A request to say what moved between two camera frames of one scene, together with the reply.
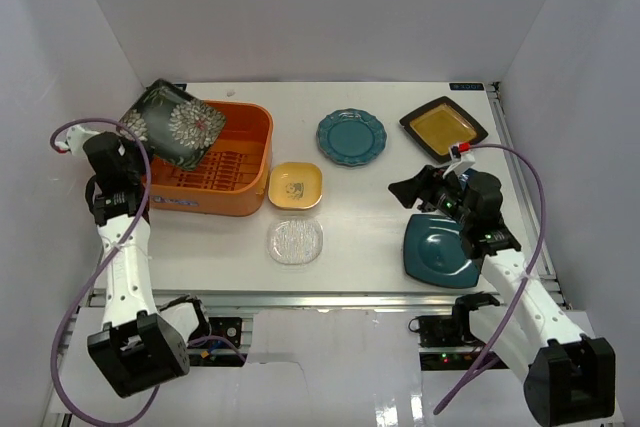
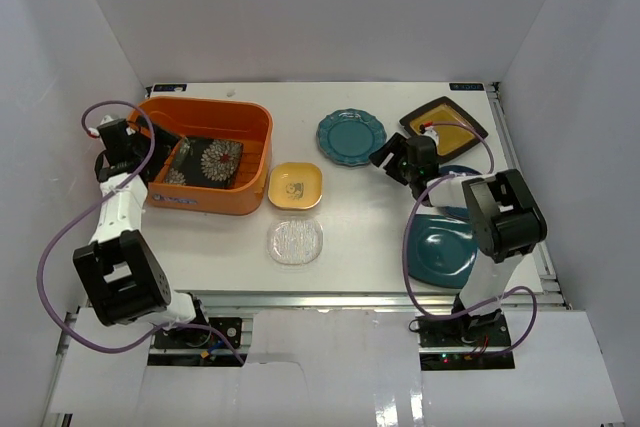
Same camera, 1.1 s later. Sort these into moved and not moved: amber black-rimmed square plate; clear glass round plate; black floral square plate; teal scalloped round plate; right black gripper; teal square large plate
Moved: right black gripper; black floral square plate
Not moved: clear glass round plate; amber black-rimmed square plate; teal scalloped round plate; teal square large plate
